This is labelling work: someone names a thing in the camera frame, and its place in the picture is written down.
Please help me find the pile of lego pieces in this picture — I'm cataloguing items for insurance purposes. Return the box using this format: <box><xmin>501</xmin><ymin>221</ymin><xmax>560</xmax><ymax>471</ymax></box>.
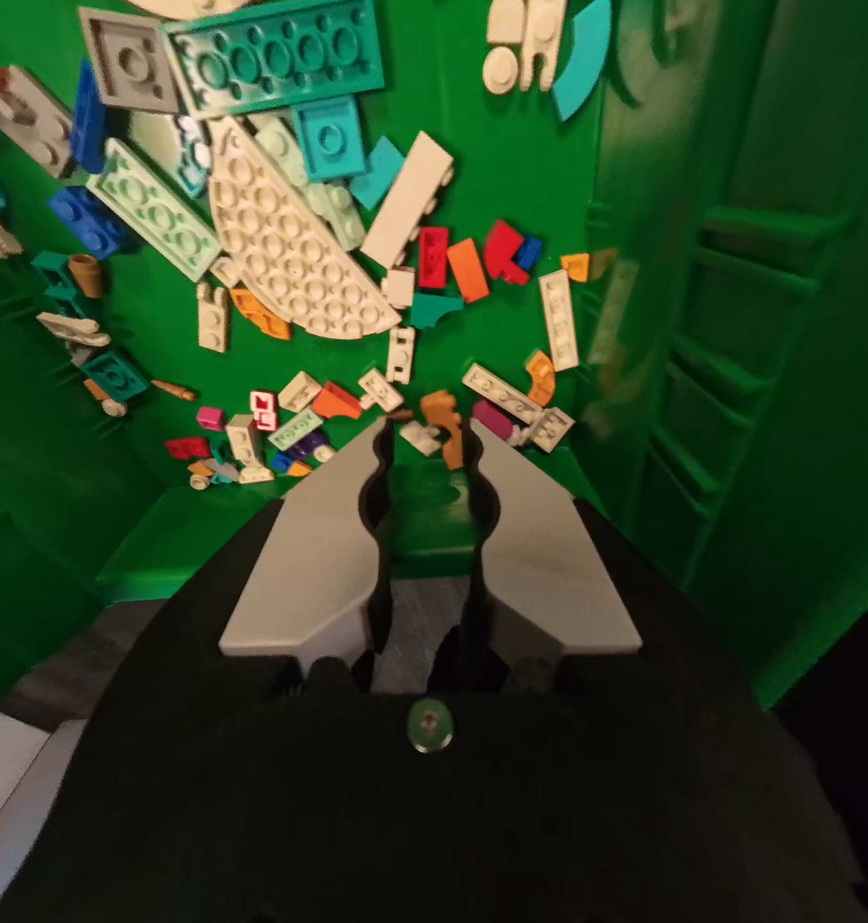
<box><xmin>0</xmin><ymin>0</ymin><xmax>622</xmax><ymax>491</ymax></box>

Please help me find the green plastic bin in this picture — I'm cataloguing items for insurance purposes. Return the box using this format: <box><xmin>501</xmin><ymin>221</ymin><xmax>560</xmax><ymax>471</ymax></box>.
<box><xmin>0</xmin><ymin>0</ymin><xmax>868</xmax><ymax>711</ymax></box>

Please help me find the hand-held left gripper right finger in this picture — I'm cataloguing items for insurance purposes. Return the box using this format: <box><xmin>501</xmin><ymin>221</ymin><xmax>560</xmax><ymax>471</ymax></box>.
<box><xmin>463</xmin><ymin>417</ymin><xmax>644</xmax><ymax>675</ymax></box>

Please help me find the amber curved lego piece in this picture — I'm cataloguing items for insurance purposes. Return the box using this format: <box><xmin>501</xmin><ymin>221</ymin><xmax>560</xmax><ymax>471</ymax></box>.
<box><xmin>418</xmin><ymin>389</ymin><xmax>468</xmax><ymax>471</ymax></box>

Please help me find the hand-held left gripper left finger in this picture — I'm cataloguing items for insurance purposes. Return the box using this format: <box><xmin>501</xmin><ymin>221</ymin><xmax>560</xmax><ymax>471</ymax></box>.
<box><xmin>219</xmin><ymin>414</ymin><xmax>399</xmax><ymax>679</ymax></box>

